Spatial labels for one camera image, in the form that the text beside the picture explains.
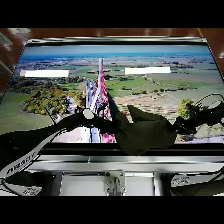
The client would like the dark green shirt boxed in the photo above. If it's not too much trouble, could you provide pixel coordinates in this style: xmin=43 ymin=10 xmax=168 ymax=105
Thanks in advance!
xmin=114 ymin=104 xmax=178 ymax=156

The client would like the black cable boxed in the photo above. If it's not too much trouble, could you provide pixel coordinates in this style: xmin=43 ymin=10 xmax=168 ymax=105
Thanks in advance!
xmin=195 ymin=93 xmax=224 ymax=111

